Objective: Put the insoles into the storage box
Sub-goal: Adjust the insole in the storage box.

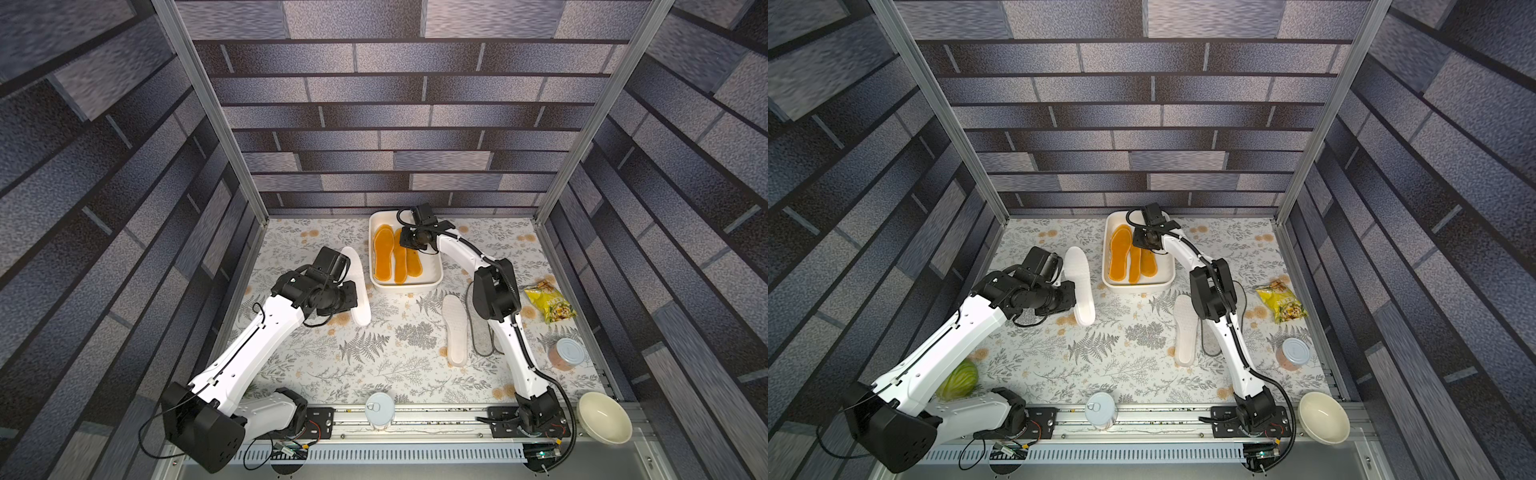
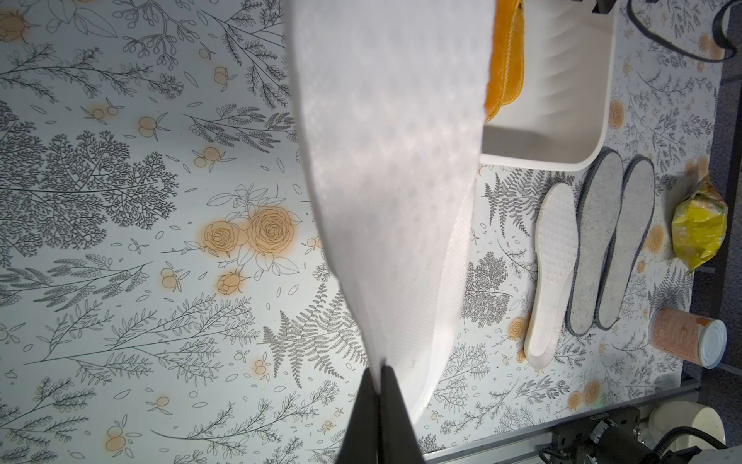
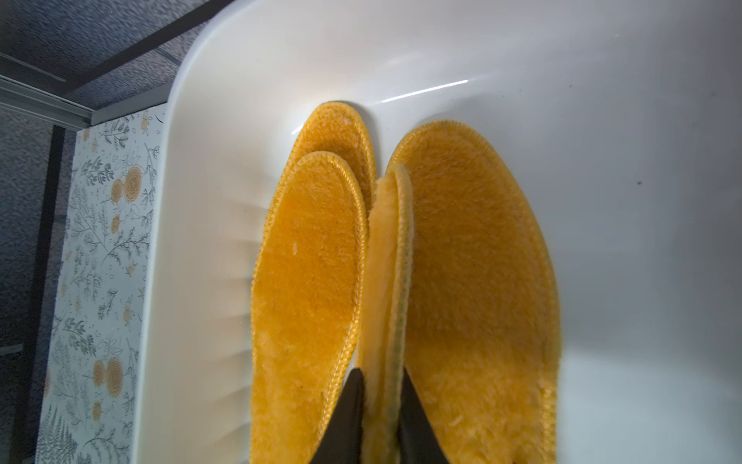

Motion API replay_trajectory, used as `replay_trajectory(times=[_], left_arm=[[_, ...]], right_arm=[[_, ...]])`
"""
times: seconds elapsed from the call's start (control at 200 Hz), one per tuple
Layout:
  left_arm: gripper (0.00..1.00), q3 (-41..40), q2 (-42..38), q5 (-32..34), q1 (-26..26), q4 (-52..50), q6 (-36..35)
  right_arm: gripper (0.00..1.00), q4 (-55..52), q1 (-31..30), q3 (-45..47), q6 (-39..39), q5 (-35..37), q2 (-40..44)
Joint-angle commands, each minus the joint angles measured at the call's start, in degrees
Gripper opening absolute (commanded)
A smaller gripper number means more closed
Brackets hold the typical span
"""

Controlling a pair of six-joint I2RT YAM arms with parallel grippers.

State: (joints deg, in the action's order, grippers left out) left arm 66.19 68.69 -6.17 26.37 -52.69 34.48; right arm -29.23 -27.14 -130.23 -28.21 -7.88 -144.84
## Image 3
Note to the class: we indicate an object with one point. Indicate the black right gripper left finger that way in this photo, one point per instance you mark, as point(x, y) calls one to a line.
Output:
point(341, 443)

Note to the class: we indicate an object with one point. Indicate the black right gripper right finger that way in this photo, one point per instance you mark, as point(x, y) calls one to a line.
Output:
point(415, 436)

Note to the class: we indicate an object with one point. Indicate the white plastic storage box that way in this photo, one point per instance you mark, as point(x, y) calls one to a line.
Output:
point(621, 122)

